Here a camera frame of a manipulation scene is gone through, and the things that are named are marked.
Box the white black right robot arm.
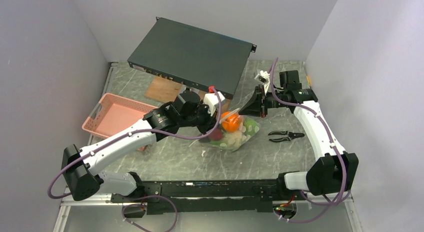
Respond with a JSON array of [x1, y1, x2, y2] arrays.
[[240, 70, 359, 199]]

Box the wooden board stand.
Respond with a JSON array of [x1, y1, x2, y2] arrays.
[[144, 76, 231, 113]]

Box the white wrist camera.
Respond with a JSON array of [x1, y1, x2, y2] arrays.
[[254, 70, 271, 93], [203, 86, 226, 116]]

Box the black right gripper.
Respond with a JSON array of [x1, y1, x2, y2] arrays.
[[239, 84, 287, 118]]

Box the black handled pliers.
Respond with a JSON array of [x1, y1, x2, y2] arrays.
[[268, 131, 305, 143]]

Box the clear zip top bag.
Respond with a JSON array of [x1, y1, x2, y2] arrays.
[[192, 108, 261, 152]]

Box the dark rack network switch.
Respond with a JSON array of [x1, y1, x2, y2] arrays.
[[127, 17, 257, 100]]

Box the green fake vegetable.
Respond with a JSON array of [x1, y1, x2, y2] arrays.
[[240, 117, 261, 137]]

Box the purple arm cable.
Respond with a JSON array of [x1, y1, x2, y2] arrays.
[[47, 87, 223, 232], [268, 57, 352, 224]]

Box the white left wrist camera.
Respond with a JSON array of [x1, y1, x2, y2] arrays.
[[203, 86, 226, 116]]

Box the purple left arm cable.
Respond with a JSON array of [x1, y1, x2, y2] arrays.
[[47, 87, 223, 232]]

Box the orange fake fruit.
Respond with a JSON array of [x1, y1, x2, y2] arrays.
[[221, 113, 243, 132]]

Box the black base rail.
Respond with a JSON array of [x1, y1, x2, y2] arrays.
[[111, 178, 302, 215]]

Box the pink plastic basket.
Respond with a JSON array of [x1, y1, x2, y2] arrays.
[[82, 93, 157, 151]]

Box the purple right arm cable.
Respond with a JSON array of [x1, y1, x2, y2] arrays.
[[268, 57, 352, 224]]

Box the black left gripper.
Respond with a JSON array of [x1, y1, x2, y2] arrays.
[[179, 99, 219, 135]]

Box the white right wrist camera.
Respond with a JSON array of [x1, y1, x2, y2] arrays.
[[254, 70, 271, 93]]

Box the dark red fake fruit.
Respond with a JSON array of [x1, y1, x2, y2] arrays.
[[208, 128, 224, 141]]

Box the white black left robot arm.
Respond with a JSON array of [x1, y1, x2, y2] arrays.
[[60, 87, 226, 202]]

